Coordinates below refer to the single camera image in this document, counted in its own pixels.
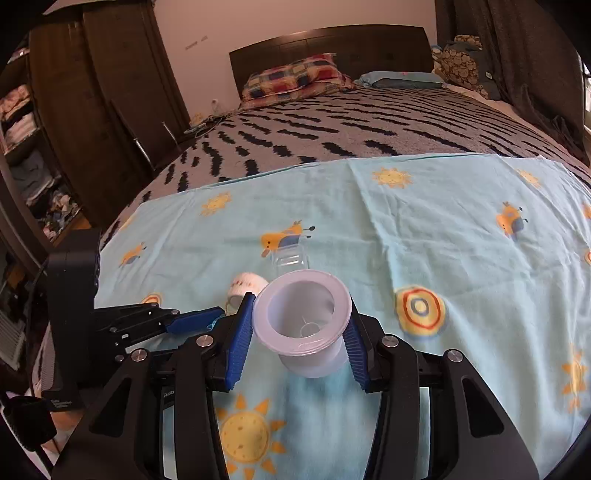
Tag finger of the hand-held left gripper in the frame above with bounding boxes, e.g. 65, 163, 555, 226
111, 306, 227, 346

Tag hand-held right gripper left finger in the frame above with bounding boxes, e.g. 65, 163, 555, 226
52, 292, 257, 480

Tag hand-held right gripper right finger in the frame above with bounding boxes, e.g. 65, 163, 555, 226
342, 300, 541, 480

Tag translucent white plastic cup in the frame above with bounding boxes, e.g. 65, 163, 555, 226
252, 270, 354, 379

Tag white speckled paper cup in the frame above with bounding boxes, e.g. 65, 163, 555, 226
225, 272, 269, 315

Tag clear plastic container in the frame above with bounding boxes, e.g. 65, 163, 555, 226
270, 244, 309, 282

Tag light blue printed sheet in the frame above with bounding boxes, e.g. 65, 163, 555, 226
95, 154, 591, 480

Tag shelf of folded clothes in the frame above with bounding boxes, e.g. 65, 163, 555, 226
0, 46, 88, 241

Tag grey black striped blanket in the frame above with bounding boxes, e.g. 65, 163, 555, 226
99, 85, 591, 250

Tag dark wooden wardrobe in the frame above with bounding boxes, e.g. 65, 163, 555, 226
28, 0, 192, 227

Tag plaid pillow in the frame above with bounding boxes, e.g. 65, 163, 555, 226
241, 53, 356, 103

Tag blue pillow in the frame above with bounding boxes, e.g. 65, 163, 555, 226
355, 71, 446, 89

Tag patterned plush cushion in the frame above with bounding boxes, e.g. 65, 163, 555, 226
431, 34, 502, 100

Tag dark wooden headboard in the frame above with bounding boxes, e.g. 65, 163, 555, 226
229, 25, 435, 109

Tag dark brown curtain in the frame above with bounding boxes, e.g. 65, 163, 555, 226
436, 0, 591, 162

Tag cables on nightstand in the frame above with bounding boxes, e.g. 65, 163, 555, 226
185, 99, 232, 136

